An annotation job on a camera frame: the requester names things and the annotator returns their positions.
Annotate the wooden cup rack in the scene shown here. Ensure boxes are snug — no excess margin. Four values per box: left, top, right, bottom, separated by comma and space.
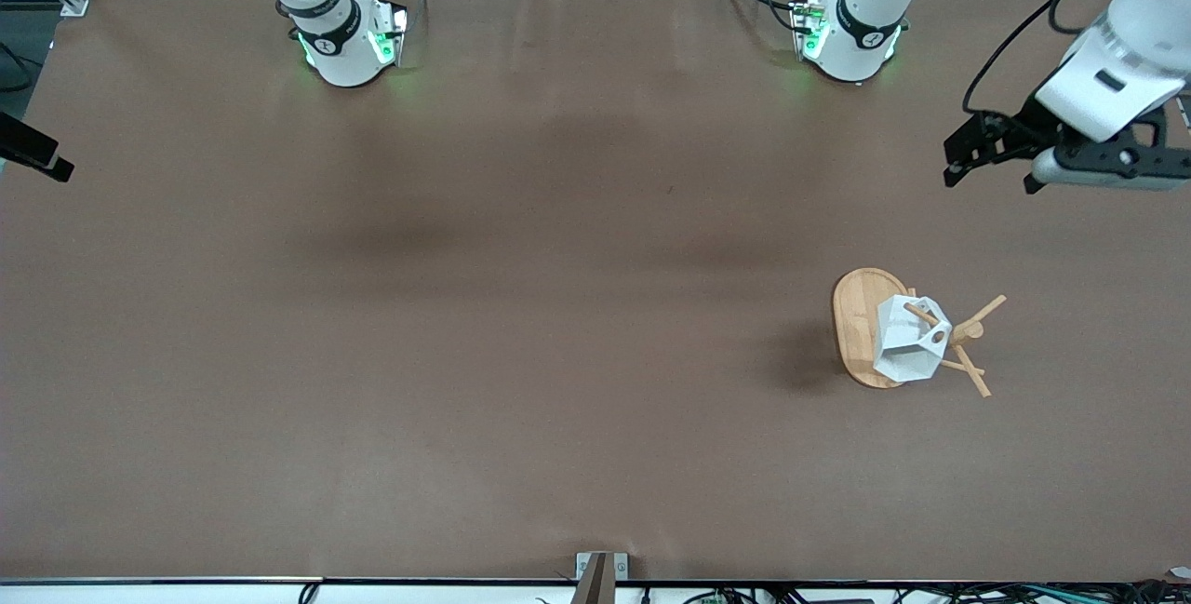
831, 267, 1009, 398

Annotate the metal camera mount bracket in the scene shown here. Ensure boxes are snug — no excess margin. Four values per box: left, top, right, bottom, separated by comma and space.
569, 552, 630, 604

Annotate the teal cable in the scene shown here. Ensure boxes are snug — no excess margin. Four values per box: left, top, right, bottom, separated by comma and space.
1010, 584, 1191, 604

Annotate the white faceted cup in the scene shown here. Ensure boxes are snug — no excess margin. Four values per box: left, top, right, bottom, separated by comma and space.
873, 295, 954, 383

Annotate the brown paper table cover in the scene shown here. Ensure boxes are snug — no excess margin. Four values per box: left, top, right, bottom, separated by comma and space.
0, 0, 1191, 584

